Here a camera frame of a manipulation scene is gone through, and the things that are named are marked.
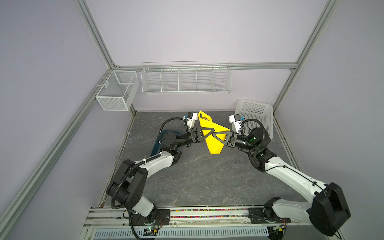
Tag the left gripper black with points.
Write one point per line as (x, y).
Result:
(196, 134)

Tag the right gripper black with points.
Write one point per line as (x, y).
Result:
(232, 137)

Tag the yellow paper napkin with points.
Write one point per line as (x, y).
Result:
(214, 146)

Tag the white plastic perforated basket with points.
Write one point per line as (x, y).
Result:
(262, 112)

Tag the teal plastic tray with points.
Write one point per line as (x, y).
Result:
(157, 144)

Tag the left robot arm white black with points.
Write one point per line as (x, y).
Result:
(127, 185)

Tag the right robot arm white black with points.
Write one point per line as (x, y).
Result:
(325, 205)

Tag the white vent grille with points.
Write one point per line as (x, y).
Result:
(183, 233)

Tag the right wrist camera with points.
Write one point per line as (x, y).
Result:
(236, 121)

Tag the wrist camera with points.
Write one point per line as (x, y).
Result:
(236, 121)
(190, 119)

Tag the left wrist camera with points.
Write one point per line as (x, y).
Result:
(190, 119)

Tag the white wire wall shelf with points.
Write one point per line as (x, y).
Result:
(186, 77)

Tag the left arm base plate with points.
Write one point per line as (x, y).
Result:
(158, 217)

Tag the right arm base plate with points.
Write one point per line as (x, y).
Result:
(261, 215)

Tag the white mesh wall box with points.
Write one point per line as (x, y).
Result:
(118, 91)

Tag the aluminium front rail frame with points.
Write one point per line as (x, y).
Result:
(197, 217)

